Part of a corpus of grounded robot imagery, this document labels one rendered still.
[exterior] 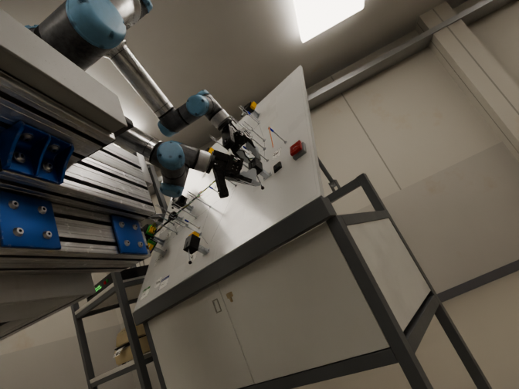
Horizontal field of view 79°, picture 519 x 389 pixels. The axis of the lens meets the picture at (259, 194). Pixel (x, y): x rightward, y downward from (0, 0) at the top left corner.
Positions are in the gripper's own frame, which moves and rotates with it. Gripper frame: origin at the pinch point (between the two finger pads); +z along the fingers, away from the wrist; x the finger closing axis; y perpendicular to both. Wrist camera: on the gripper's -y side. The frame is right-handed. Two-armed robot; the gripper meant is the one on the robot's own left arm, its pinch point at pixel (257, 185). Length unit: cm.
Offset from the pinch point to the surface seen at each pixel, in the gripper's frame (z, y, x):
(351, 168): 151, 82, 176
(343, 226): 21.9, -8.9, -28.0
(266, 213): 4.9, -9.5, -3.4
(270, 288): 13.1, -35.0, -5.6
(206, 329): 2, -61, 22
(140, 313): -24, -68, 54
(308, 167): 12.4, 9.7, -13.2
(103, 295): -44, -71, 82
